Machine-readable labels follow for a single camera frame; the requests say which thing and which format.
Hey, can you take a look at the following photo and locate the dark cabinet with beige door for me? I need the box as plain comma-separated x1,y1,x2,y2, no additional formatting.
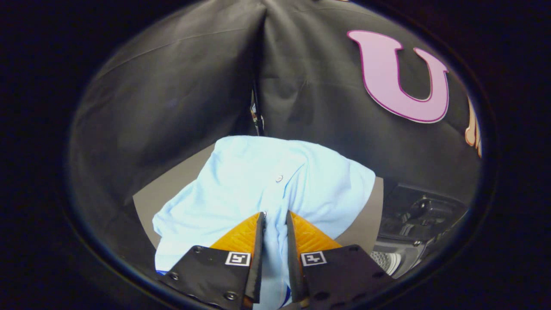
133,144,384,254

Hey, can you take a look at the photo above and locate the black backdrop frame pole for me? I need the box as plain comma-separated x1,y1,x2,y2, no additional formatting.
250,88,266,136

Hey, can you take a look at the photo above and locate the light blue shirt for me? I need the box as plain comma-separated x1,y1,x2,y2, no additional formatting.
153,136,376,310

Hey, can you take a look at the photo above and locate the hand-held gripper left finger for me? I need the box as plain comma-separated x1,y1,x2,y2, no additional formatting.
157,212,266,310

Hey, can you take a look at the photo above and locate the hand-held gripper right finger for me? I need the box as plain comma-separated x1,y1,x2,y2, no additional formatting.
286,210,394,310

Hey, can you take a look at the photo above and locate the black backdrop cloth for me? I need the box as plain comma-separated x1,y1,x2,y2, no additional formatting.
69,0,483,276

